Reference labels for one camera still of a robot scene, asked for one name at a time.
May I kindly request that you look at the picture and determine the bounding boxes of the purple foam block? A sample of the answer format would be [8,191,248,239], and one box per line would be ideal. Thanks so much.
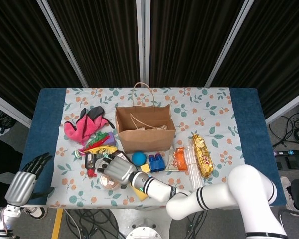
[105,131,118,147]

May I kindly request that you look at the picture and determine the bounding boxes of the blue toy brick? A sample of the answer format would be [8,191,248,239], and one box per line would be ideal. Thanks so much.
[149,154,166,173]

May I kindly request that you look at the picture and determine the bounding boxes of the clear jar of paper clips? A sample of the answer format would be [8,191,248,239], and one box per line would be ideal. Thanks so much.
[94,158,108,173]

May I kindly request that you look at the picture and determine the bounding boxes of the round tub brown powder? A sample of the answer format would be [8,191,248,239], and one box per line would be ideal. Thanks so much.
[100,173,122,191]

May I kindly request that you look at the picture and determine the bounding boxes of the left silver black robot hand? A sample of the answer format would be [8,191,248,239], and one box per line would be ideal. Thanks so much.
[4,152,55,207]

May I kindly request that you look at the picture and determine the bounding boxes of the black screen panel white frame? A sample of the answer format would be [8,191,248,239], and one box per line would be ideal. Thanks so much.
[0,0,89,128]
[144,0,251,88]
[205,0,299,125]
[46,0,150,88]

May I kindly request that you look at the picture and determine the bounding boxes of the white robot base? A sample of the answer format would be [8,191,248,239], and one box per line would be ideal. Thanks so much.
[126,225,165,239]

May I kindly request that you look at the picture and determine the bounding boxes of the orange snack packet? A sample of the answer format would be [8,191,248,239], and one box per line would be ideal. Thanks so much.
[174,146,188,172]

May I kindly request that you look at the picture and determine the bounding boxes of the clear bag of snacks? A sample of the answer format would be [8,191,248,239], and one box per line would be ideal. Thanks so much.
[135,125,169,132]

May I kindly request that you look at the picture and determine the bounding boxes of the black bottle red cap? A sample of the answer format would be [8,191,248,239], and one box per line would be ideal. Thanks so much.
[84,153,98,178]

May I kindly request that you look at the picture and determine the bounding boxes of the white snack sachet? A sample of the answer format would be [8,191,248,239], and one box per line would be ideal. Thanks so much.
[165,146,181,172]

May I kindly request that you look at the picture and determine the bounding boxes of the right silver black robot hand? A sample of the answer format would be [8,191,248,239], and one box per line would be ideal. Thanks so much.
[97,154,138,186]

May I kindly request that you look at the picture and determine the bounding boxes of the black floor cable bundle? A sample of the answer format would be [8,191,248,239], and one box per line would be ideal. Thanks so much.
[0,104,15,135]
[63,208,215,239]
[269,99,299,150]

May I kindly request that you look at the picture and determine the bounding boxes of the blue ball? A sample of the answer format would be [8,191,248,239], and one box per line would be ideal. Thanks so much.
[131,151,147,166]

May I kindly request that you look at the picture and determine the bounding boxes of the black power strip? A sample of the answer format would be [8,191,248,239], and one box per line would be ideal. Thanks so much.
[273,149,299,157]

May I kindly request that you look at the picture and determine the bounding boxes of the brown paper bag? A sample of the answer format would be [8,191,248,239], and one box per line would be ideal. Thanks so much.
[114,82,177,154]

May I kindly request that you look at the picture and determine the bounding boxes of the blue table cover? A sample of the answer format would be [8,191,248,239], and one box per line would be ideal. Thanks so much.
[19,87,287,207]

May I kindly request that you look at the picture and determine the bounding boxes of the white black sneaker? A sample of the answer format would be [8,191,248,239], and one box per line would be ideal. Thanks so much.
[22,206,48,220]

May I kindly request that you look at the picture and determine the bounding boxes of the floral tablecloth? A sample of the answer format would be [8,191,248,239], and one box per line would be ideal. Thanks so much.
[46,87,254,209]

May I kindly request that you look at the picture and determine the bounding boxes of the gold biscuit packet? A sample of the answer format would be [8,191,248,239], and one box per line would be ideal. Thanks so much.
[191,133,215,179]

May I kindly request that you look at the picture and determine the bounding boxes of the green feather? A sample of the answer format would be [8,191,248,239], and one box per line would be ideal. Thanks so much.
[88,131,110,145]

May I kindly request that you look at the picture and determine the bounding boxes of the yellow sponge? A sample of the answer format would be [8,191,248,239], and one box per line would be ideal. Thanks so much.
[131,185,150,201]

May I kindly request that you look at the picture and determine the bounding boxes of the person in black clothes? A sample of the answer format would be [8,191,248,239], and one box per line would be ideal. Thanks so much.
[0,138,23,210]

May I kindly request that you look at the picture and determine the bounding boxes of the pink black cleaning glove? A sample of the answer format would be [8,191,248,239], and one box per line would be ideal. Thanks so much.
[63,106,115,144]

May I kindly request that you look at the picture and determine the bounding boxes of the yellow feather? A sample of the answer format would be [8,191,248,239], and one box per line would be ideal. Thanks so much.
[82,145,118,154]

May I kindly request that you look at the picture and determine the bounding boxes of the pack of clear straws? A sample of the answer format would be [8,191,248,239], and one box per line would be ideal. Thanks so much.
[188,139,205,191]

